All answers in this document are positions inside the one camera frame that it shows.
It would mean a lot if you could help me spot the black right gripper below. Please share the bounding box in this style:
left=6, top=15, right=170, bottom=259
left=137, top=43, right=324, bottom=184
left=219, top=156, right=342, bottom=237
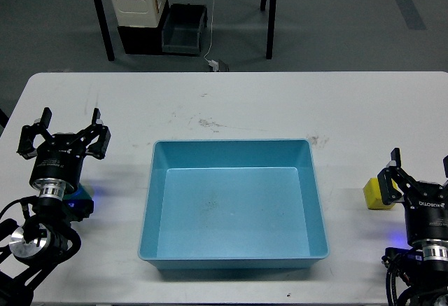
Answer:
left=377, top=148, right=448, bottom=247

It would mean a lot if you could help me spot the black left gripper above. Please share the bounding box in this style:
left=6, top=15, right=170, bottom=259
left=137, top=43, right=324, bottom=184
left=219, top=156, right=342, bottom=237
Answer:
left=17, top=107, right=111, bottom=191

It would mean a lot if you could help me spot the yellow block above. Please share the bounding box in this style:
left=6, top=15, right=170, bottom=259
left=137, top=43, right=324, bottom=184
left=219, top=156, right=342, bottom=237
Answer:
left=363, top=178, right=395, bottom=210

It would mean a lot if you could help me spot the green block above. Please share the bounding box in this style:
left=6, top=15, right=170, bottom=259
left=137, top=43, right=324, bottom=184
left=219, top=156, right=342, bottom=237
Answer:
left=69, top=185, right=94, bottom=209

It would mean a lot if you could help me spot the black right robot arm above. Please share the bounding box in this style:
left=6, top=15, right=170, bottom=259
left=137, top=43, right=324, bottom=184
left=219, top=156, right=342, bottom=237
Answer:
left=377, top=148, right=447, bottom=305

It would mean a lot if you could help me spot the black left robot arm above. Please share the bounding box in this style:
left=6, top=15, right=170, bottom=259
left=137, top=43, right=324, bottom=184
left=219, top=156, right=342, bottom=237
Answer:
left=1, top=108, right=111, bottom=305

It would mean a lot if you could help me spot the black box under crate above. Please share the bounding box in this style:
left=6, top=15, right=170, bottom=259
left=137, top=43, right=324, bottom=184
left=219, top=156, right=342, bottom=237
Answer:
left=117, top=1, right=169, bottom=55

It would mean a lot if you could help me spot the light blue plastic box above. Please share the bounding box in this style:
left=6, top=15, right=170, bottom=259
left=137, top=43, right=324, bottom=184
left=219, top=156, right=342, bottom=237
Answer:
left=138, top=139, right=329, bottom=270

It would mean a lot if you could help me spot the dark grey storage bin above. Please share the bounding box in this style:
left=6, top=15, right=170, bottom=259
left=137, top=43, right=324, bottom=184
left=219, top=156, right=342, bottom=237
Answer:
left=162, top=4, right=208, bottom=56

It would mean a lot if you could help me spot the white power adapter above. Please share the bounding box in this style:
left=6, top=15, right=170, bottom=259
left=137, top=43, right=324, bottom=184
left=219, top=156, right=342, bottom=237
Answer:
left=208, top=60, right=230, bottom=72

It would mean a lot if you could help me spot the black left table leg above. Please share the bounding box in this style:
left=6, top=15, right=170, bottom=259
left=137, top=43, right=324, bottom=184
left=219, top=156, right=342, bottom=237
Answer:
left=93, top=0, right=115, bottom=62

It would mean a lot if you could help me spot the black right table leg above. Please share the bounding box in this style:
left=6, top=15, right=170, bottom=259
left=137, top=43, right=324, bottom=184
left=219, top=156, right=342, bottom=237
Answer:
left=265, top=0, right=277, bottom=60

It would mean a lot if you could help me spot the white hanging cable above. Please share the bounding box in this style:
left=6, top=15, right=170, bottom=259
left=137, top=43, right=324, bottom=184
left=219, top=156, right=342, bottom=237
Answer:
left=204, top=0, right=216, bottom=62

